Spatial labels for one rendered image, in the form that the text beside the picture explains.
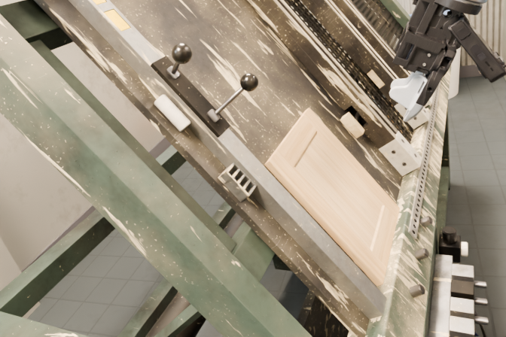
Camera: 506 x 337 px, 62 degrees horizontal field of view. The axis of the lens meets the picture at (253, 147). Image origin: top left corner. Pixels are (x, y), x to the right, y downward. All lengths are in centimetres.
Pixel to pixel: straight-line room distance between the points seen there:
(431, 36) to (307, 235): 46
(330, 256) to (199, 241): 34
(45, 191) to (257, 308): 275
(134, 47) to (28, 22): 20
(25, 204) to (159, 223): 261
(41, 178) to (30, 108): 260
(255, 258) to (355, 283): 23
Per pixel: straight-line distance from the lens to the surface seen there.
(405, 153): 146
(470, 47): 72
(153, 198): 71
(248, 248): 90
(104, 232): 197
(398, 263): 114
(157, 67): 89
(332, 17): 171
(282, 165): 100
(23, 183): 326
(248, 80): 86
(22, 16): 96
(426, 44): 71
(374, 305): 102
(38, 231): 336
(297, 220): 92
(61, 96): 74
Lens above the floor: 168
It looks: 25 degrees down
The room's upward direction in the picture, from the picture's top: 14 degrees counter-clockwise
